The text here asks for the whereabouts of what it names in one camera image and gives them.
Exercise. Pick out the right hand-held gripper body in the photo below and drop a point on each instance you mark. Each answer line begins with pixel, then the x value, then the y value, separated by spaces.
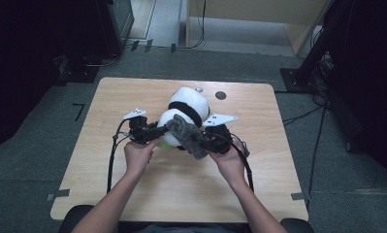
pixel 220 139

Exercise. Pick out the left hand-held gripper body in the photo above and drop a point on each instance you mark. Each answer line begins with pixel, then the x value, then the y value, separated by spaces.
pixel 139 131

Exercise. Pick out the grey fuzzy cloth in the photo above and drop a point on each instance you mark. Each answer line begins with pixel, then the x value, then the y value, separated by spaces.
pixel 187 136

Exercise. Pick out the panda plush toy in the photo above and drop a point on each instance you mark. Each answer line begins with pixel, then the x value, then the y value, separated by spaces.
pixel 189 98

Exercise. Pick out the person's left hand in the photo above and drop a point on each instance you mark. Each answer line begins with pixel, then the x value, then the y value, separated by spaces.
pixel 137 158

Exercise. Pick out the person's right hand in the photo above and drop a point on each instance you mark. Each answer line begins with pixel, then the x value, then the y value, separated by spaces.
pixel 231 165

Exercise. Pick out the dark round table grommet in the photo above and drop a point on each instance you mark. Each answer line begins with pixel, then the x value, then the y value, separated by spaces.
pixel 220 95

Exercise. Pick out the person's lap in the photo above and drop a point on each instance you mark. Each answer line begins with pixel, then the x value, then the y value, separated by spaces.
pixel 187 228

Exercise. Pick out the black metal stand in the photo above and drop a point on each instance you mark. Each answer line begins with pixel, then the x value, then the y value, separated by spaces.
pixel 291 81

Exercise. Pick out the grey floor tape strip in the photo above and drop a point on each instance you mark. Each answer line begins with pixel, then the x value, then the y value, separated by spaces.
pixel 58 194
pixel 300 196

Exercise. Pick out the black cabinet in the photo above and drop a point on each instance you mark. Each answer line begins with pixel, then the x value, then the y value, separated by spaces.
pixel 116 26

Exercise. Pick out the black chair armrest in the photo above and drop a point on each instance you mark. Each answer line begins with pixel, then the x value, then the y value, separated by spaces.
pixel 73 218
pixel 299 226

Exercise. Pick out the light wooden cabinet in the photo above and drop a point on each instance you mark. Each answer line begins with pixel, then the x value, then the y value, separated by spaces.
pixel 246 6

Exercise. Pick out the black floor base plate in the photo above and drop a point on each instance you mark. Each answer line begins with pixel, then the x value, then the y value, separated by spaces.
pixel 81 74

